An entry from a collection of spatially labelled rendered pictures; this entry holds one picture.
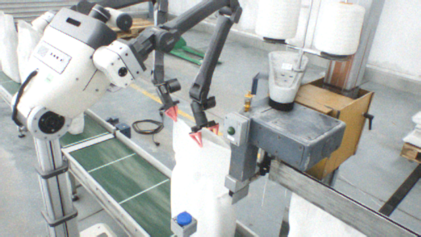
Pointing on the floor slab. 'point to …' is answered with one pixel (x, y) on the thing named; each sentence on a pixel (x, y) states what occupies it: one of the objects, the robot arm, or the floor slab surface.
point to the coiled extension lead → (148, 130)
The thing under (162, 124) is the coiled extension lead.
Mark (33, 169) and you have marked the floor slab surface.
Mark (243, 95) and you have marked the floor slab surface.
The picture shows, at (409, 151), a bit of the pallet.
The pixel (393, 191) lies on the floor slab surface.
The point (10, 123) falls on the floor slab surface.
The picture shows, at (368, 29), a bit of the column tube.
